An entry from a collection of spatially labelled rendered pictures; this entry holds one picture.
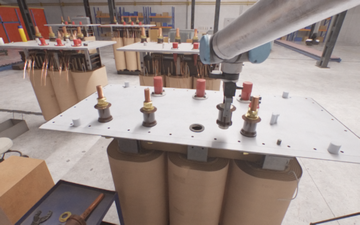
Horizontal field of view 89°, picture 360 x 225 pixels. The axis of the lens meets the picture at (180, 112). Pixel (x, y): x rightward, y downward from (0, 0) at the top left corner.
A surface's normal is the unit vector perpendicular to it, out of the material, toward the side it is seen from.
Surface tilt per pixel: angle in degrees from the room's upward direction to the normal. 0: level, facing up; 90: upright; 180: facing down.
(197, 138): 0
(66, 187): 0
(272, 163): 90
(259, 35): 135
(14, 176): 0
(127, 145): 90
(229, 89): 90
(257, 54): 90
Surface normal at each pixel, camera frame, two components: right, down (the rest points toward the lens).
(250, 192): -0.40, 0.41
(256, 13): -0.97, 0.03
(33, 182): 0.99, 0.08
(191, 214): -0.17, 0.44
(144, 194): 0.07, 0.45
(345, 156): -0.03, -0.79
